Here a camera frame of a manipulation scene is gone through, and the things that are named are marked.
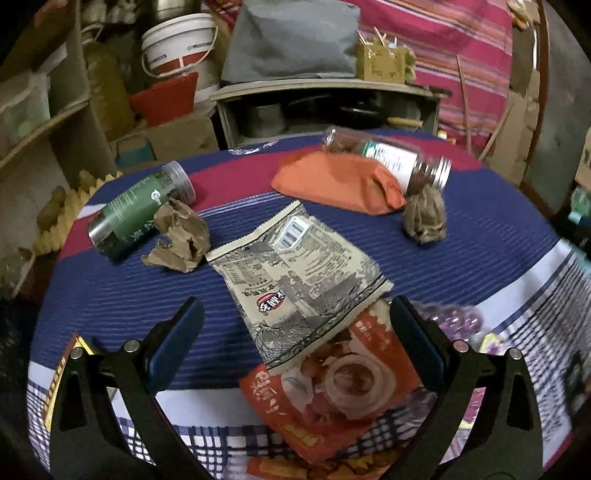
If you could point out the wooden utensil box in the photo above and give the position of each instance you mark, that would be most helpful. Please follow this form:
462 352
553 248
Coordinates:
381 62

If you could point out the orange packet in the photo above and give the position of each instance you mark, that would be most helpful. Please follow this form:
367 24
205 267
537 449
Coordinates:
337 182

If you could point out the cardboard sheets stack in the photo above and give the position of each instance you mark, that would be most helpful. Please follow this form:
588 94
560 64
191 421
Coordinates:
508 138

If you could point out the grey printed snack packet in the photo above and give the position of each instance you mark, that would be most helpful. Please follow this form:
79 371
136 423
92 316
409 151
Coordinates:
300 267

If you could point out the yellow printed box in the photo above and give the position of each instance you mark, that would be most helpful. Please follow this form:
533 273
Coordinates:
51 392

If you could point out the green label jar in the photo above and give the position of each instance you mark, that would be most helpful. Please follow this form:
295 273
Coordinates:
134 203

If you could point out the clear jar brown contents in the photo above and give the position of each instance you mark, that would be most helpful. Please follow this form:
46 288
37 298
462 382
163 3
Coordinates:
392 157

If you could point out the brown cardboard box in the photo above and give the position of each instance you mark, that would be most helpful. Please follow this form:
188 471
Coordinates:
175 138

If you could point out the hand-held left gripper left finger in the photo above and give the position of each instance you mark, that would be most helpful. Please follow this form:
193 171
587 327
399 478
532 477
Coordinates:
178 341

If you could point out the yellow oil jug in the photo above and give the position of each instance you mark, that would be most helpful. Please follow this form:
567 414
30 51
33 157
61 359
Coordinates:
106 92

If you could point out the brown potato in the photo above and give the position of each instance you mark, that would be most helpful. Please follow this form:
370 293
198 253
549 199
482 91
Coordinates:
51 207

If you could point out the purple blister pack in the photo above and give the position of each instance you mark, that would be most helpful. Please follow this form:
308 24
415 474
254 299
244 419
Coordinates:
452 318

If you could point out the cardboard egg tray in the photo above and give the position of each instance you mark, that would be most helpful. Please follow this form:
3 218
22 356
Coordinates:
74 207

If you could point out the red noodle packet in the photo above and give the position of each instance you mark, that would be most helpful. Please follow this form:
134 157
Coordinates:
332 397

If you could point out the green leafy bundle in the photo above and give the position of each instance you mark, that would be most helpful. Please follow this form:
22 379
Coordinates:
410 64

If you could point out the red plastic basket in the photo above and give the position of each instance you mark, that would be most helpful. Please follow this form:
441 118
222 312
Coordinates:
166 99

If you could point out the low grey cabinet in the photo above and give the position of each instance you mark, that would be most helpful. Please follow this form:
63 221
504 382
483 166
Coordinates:
323 90

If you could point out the brown paper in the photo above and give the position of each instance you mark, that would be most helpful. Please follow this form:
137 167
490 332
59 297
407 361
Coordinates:
180 235
425 214

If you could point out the red snack packet yellow print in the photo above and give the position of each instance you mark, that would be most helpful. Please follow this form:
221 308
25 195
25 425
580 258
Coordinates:
323 468

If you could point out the grey door brown frame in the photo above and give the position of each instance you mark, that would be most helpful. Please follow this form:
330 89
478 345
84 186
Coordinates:
558 115

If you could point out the cardboard box black print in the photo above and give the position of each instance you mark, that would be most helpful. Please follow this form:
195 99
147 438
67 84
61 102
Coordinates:
584 161

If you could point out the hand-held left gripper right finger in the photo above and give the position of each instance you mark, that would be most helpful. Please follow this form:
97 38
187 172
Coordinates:
415 344

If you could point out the translucent plastic container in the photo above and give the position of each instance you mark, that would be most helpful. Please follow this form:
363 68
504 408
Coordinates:
23 113

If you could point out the thin wooden sticks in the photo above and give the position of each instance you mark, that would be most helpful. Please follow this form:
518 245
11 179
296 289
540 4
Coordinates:
464 101

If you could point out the white plastic bucket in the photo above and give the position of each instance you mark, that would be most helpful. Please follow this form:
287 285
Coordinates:
178 44

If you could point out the wooden shelf unit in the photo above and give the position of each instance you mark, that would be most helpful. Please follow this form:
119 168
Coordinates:
60 120

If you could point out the grey cushion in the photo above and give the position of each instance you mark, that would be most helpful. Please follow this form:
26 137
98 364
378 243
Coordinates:
291 41

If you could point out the red striped curtain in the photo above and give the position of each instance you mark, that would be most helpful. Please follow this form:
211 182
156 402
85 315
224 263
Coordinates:
438 55

